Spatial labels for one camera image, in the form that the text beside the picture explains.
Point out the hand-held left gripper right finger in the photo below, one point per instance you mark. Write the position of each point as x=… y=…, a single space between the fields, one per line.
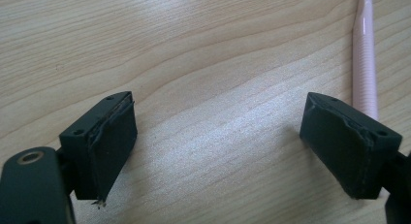
x=342 y=146

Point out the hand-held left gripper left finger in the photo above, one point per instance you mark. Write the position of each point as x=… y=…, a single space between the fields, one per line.
x=110 y=146

